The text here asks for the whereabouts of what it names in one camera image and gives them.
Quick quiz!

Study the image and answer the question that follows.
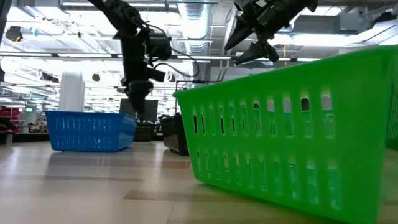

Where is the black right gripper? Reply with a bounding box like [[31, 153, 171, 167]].
[[224, 0, 318, 65]]

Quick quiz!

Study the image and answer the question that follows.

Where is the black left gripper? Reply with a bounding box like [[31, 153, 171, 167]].
[[119, 27, 154, 116]]

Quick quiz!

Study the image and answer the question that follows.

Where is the black plastic slotted basket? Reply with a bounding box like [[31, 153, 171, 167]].
[[133, 122, 155, 143], [160, 114, 190, 156]]

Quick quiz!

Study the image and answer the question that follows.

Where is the green plastic slotted basket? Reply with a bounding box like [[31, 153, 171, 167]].
[[172, 45, 398, 224]]

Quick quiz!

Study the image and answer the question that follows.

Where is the dark computer monitor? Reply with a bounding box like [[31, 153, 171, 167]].
[[119, 98, 159, 123]]

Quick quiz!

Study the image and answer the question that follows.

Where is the blue plastic slotted basket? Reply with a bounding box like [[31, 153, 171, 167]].
[[44, 110, 139, 153]]

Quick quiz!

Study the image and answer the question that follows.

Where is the white round pillar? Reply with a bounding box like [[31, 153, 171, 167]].
[[58, 70, 86, 112]]

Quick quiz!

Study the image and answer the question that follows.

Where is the red storage rack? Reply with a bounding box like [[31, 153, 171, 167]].
[[0, 106, 22, 131]]

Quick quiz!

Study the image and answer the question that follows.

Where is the black round ceiling fixture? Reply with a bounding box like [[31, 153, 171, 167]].
[[5, 26, 24, 42]]

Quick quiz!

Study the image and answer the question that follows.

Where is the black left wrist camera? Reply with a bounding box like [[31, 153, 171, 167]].
[[146, 29, 173, 62]]

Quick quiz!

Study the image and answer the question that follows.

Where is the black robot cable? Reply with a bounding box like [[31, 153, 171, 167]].
[[144, 22, 200, 78]]

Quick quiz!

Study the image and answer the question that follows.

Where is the black rig frame post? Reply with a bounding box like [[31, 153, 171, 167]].
[[0, 0, 13, 44]]

